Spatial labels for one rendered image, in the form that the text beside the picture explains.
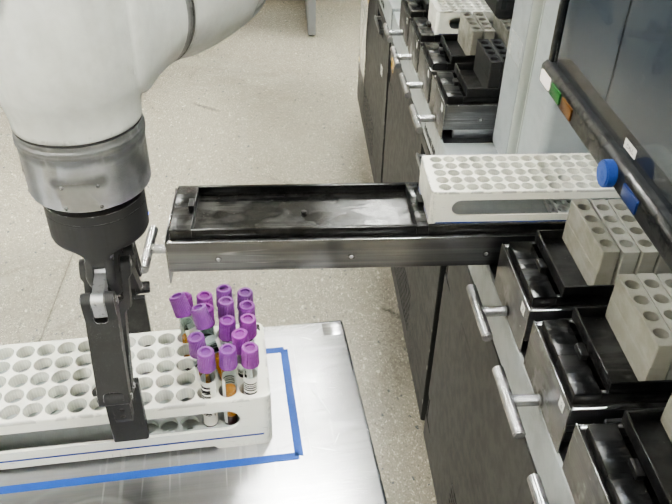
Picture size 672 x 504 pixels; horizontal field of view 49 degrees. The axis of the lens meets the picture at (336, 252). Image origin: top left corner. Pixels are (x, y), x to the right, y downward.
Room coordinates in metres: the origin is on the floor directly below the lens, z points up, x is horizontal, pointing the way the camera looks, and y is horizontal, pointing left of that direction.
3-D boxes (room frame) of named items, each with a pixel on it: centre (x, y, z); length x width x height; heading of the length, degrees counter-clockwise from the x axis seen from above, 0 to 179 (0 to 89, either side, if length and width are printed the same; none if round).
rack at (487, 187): (0.88, -0.27, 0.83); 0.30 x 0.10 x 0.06; 94
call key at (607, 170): (0.68, -0.29, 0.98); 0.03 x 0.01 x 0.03; 4
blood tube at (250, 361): (0.46, 0.07, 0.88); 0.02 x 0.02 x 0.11
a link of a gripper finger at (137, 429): (0.42, 0.18, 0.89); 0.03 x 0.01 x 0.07; 100
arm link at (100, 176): (0.48, 0.19, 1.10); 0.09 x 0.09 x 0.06
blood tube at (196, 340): (0.47, 0.12, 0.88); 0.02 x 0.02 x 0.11
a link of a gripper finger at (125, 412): (0.40, 0.17, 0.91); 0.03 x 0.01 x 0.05; 10
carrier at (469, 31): (1.44, -0.26, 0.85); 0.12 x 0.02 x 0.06; 5
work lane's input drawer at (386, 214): (0.87, -0.09, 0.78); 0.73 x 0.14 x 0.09; 94
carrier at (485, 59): (1.29, -0.27, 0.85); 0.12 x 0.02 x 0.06; 5
